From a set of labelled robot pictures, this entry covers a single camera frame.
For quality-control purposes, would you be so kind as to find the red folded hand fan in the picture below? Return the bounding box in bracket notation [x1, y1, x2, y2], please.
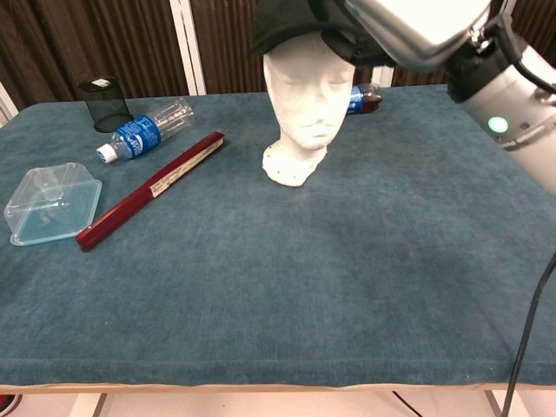
[75, 131, 227, 253]

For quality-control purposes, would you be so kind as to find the dark cola bottle blue label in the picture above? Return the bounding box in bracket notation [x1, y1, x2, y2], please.
[345, 82, 384, 116]

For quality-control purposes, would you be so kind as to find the clear water bottle blue label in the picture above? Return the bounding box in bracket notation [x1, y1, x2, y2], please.
[96, 96, 195, 164]

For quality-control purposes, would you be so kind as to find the black mesh pen holder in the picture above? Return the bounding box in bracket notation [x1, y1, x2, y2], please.
[77, 76, 135, 134]

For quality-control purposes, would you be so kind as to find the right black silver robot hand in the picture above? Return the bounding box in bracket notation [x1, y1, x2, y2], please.
[343, 0, 493, 74]

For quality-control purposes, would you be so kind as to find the brown pleated curtain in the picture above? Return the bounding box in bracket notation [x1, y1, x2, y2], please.
[0, 0, 556, 112]

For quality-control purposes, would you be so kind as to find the clear plastic food container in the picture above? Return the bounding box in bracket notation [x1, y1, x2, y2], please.
[3, 161, 103, 248]

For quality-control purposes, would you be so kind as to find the white foam mannequin head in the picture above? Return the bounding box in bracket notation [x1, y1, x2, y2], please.
[261, 33, 351, 188]

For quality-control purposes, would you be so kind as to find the blue carpet table cover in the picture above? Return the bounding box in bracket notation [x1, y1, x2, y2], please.
[0, 79, 556, 387]

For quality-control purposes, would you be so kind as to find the red cable under table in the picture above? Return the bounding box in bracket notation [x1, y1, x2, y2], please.
[392, 390, 419, 417]

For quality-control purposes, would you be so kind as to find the black baseball cap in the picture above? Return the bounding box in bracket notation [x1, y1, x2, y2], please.
[250, 0, 397, 69]

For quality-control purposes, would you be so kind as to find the black hanging cable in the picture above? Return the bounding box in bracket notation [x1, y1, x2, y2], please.
[503, 250, 556, 417]

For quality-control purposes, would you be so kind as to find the black cable on arm wrist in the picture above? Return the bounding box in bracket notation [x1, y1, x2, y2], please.
[475, 12, 556, 93]

